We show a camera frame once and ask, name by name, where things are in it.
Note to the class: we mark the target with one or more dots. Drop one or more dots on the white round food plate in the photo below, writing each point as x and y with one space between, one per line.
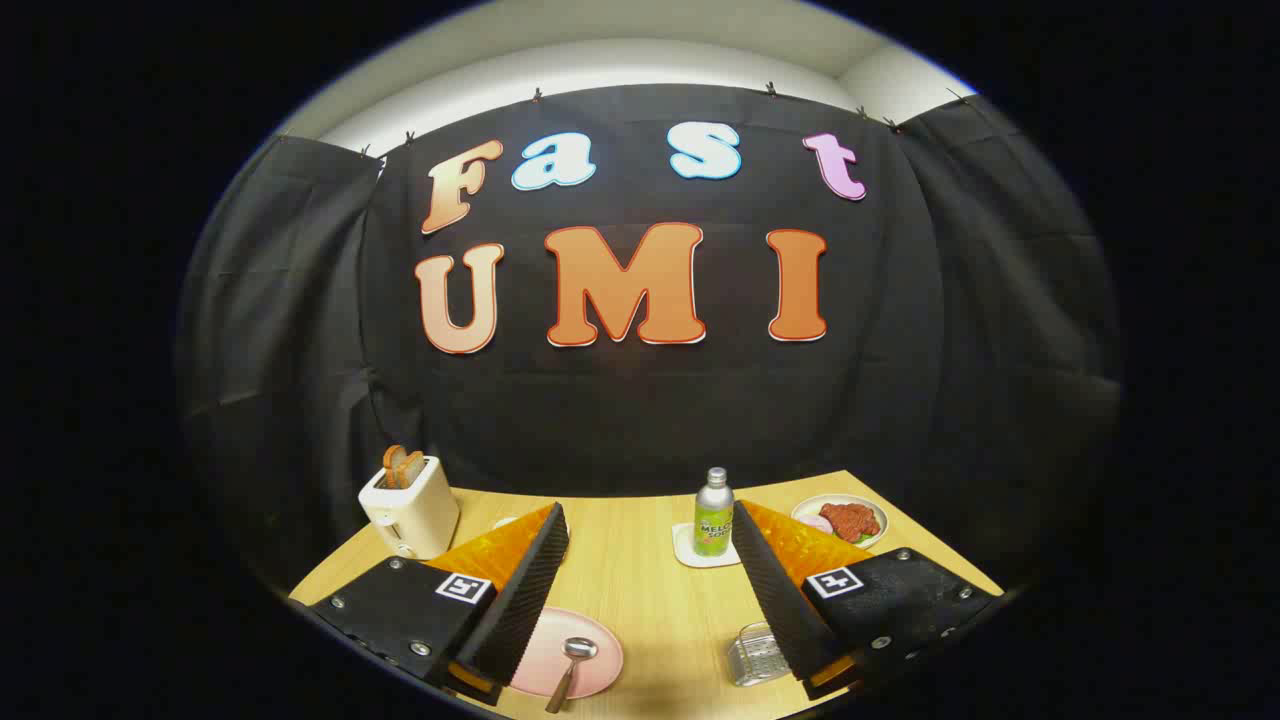
870 505

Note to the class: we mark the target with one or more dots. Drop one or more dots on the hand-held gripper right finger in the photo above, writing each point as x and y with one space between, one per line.
775 590

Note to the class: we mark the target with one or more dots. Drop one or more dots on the green label soda bottle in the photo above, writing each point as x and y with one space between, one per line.
713 505

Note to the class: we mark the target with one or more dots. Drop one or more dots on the cream toaster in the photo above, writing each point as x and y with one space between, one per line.
420 515

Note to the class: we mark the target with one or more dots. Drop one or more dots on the white square coaster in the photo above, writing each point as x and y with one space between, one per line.
686 552

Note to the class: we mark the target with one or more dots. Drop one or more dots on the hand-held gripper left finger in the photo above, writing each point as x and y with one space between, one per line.
525 590

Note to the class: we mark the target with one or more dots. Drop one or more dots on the pink round plate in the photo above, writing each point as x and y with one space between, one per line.
600 665

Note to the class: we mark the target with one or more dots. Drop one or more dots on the pink ham slices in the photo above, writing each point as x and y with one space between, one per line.
815 523

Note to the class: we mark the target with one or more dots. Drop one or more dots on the red-brown meat piece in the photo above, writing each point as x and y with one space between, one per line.
850 520

